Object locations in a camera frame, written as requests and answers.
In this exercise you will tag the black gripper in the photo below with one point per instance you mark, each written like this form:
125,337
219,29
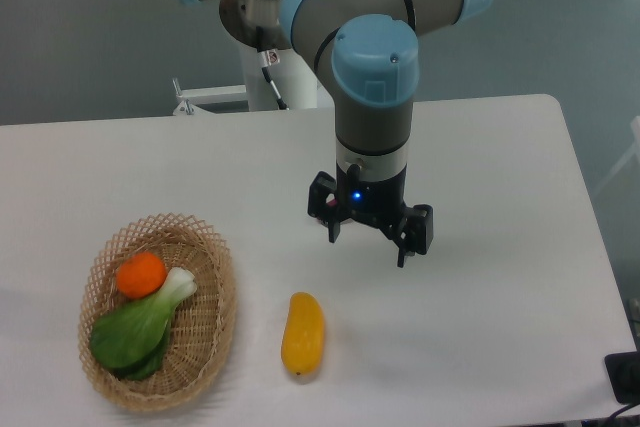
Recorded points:
377,204

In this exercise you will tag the orange fruit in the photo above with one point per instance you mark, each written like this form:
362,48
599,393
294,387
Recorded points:
141,275

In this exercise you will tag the black device at table edge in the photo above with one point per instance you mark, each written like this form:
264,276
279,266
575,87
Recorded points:
623,372

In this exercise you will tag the green bok choy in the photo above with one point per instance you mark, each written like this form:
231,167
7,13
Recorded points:
131,341

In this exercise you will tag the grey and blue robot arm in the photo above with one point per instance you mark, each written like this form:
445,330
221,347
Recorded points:
365,54

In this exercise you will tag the yellow mango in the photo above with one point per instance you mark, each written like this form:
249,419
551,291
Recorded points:
302,344

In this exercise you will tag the woven wicker basket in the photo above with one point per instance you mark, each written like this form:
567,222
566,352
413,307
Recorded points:
202,327

